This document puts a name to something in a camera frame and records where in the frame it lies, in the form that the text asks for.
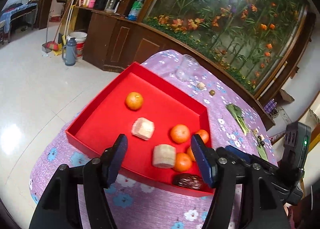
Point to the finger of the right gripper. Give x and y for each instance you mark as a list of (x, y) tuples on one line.
[(238, 153)]

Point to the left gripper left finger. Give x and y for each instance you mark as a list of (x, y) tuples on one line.
[(112, 159)]

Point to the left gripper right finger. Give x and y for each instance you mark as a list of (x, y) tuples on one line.
[(205, 159)]

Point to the large orange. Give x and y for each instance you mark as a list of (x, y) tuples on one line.
[(203, 134)]

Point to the small orange mandarin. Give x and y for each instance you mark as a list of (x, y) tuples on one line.
[(183, 162)]

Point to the red dried jujube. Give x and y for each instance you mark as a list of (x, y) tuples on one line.
[(189, 181)]

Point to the yellow orange fruit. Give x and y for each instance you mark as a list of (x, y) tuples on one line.
[(134, 100)]

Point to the small mandarin by jujubes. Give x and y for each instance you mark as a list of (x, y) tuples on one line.
[(191, 155)]

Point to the large green leaf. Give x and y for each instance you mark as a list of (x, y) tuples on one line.
[(261, 152)]

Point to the purple floral tablecloth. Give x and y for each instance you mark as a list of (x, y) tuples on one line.
[(136, 205)]

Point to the green bok choy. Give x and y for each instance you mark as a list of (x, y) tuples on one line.
[(236, 113)]

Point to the purple bottles pack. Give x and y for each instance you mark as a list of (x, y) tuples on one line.
[(270, 106)]

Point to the red shallow tray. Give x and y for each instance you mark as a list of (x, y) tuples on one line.
[(144, 107)]

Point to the small beige root piece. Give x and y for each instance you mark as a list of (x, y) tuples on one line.
[(201, 86)]

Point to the clear plastic cup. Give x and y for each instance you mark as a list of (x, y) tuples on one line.
[(187, 68)]

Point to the grey blue thermos jug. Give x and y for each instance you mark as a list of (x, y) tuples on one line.
[(69, 52)]

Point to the dark wooden cabinet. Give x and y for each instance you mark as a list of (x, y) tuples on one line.
[(113, 43)]

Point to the white plastic bucket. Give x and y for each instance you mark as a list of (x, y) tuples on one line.
[(80, 38)]

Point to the red broom with dustpan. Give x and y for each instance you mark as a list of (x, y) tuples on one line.
[(53, 45)]

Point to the flower aquarium display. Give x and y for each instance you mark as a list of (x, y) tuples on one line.
[(246, 38)]

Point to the water bottle green label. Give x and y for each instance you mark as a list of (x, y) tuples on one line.
[(135, 10)]

